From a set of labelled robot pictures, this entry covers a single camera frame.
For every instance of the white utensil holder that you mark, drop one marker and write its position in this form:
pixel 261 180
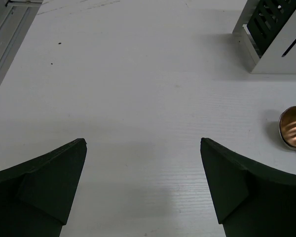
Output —
pixel 266 30

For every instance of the aluminium rail left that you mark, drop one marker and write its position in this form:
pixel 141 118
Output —
pixel 16 17

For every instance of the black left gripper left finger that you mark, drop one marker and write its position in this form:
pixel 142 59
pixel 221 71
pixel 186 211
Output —
pixel 36 196

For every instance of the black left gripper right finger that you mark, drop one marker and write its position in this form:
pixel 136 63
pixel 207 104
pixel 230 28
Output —
pixel 250 199

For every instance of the large copper spoon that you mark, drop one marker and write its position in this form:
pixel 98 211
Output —
pixel 287 127

